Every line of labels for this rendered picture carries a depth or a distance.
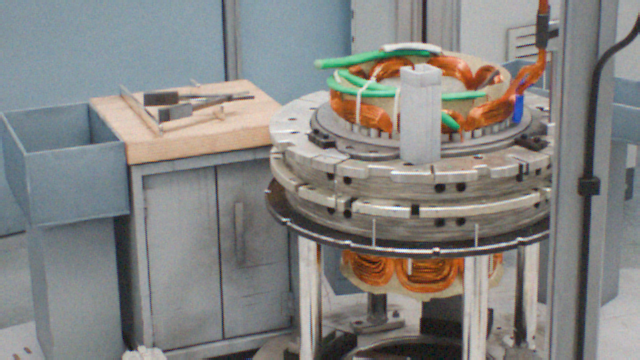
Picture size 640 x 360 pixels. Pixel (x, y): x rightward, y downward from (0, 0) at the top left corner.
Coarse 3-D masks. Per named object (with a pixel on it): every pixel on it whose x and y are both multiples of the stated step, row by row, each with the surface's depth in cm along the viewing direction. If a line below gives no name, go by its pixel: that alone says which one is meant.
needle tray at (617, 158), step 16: (512, 64) 171; (528, 64) 171; (624, 80) 162; (544, 96) 158; (624, 96) 163; (624, 112) 151; (624, 128) 152; (624, 144) 162; (624, 160) 163; (608, 176) 161; (624, 176) 164; (608, 192) 162; (624, 192) 165; (608, 208) 163; (608, 224) 164; (608, 240) 164; (544, 256) 166; (608, 256) 165; (544, 272) 167; (608, 272) 166; (544, 288) 167; (608, 288) 167
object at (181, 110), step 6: (186, 102) 145; (162, 108) 143; (168, 108) 143; (174, 108) 144; (180, 108) 144; (186, 108) 145; (162, 114) 143; (168, 114) 144; (174, 114) 144; (180, 114) 145; (186, 114) 145; (192, 114) 145; (162, 120) 143; (168, 120) 144
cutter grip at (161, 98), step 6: (144, 96) 149; (150, 96) 149; (156, 96) 149; (162, 96) 149; (168, 96) 149; (174, 96) 149; (144, 102) 149; (150, 102) 149; (156, 102) 149; (162, 102) 149; (168, 102) 149; (174, 102) 150
